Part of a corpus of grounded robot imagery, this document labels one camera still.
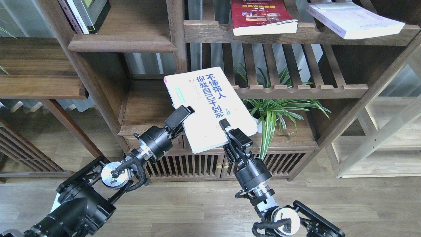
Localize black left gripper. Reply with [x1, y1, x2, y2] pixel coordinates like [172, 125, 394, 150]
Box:
[133, 105, 195, 162]

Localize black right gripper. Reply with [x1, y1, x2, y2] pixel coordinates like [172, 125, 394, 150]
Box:
[219, 118, 272, 198]

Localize white book blue chinese title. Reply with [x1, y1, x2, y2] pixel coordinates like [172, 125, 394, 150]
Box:
[163, 66, 257, 154]

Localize white lavender-edged book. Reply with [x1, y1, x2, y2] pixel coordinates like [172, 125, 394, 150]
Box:
[306, 2, 405, 40]

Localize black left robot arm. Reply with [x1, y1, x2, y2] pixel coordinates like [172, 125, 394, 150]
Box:
[1, 105, 194, 237]

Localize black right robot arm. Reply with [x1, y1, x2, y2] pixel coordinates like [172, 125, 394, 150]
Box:
[219, 119, 345, 237]

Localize upright books top left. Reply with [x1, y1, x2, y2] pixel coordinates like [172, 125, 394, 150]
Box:
[58, 0, 111, 35]

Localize white plant pot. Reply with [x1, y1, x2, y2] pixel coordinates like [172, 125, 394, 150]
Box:
[253, 113, 280, 133]

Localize green spider plant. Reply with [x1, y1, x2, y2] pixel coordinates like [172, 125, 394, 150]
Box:
[233, 63, 331, 162]

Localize dark wooden bookshelf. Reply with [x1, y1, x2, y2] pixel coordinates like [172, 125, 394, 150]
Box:
[36, 0, 420, 181]

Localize red cover book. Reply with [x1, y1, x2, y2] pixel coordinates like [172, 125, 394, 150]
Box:
[231, 0, 298, 36]

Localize light wooden shelf frame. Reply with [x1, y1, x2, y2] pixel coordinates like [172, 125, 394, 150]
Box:
[326, 46, 421, 178]

